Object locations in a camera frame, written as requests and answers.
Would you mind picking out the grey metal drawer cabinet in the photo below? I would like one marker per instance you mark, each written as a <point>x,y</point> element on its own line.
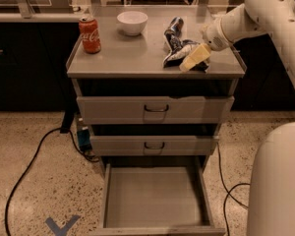
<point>133,66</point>

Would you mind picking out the black middle drawer handle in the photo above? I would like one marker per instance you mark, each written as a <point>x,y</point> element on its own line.
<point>156,146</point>

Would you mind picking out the blue chip bag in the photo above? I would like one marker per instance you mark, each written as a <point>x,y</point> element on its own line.
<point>178,50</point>

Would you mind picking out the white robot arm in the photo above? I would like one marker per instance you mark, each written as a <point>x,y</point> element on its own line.
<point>272,189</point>

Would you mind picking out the blue power box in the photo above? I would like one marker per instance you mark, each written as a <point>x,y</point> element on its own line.
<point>82,134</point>

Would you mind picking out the black drawer handle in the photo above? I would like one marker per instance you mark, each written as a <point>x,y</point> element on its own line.
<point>156,110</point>
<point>156,146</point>

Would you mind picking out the red coca-cola can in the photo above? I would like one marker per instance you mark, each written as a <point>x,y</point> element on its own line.
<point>89,33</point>

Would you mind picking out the grey middle drawer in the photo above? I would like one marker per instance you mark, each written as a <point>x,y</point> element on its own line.
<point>134,145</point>

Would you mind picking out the black top drawer handle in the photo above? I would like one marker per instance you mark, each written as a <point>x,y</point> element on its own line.
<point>156,110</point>

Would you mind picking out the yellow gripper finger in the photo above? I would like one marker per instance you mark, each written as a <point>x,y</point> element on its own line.
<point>188,64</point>
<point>200,53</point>

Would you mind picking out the white ceramic bowl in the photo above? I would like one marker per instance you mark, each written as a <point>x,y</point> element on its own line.
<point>132,23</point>

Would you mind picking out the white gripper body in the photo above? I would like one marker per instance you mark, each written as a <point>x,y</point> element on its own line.
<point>217,36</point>

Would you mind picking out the grey open bottom drawer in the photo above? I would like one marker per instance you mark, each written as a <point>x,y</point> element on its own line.
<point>158,200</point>

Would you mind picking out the grey top drawer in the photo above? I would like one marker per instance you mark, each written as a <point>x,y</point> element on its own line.
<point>130,109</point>

